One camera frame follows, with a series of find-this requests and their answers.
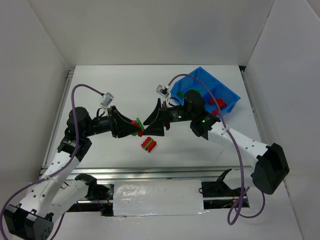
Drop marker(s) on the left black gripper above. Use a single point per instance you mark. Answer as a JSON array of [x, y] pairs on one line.
[[114, 122]]

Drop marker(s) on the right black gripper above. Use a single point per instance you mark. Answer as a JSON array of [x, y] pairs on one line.
[[163, 117]]

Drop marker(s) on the green red lego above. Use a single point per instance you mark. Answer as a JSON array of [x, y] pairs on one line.
[[137, 123]]

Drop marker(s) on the small red irregular lego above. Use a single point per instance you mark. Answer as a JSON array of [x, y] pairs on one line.
[[211, 101]]

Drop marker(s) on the red rounded lego brick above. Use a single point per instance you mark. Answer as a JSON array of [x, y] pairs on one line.
[[215, 112]]

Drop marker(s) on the red square lego brick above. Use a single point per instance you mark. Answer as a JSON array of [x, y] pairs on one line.
[[221, 103]]

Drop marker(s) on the green square lego brick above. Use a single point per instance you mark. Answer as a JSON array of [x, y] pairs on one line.
[[180, 95]]

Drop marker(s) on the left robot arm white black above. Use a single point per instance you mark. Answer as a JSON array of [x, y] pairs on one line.
[[33, 218]]

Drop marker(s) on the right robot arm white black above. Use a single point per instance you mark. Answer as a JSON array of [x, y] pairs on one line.
[[268, 163]]

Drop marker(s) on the red green red stack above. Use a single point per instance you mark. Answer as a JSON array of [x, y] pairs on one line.
[[148, 144]]

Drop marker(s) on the blue plastic bin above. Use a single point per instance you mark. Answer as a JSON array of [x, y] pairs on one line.
[[211, 87]]

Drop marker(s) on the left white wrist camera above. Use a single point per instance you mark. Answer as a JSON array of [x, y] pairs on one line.
[[106, 100]]

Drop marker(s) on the aluminium front rail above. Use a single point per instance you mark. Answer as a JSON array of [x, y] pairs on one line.
[[150, 174]]

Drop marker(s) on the aluminium rail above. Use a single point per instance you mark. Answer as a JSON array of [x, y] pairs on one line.
[[150, 174], [53, 134], [252, 105]]

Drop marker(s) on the aluminium left rail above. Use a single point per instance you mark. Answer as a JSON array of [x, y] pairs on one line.
[[53, 134]]

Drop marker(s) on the aluminium right rail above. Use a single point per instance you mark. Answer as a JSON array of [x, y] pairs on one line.
[[252, 105]]

